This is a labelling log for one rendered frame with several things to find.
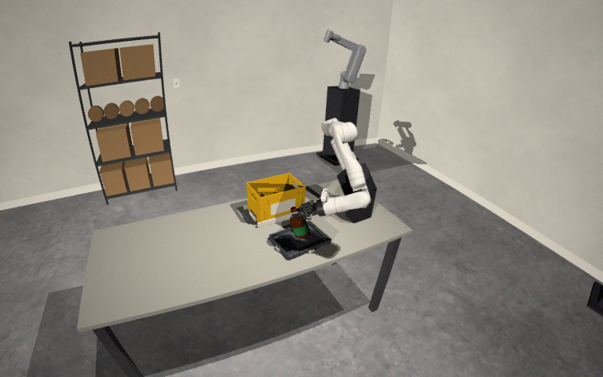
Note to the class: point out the brown bottle with green base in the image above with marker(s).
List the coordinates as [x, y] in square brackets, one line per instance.
[299, 226]

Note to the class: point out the yellow crate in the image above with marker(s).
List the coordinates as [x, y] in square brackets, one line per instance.
[275, 196]

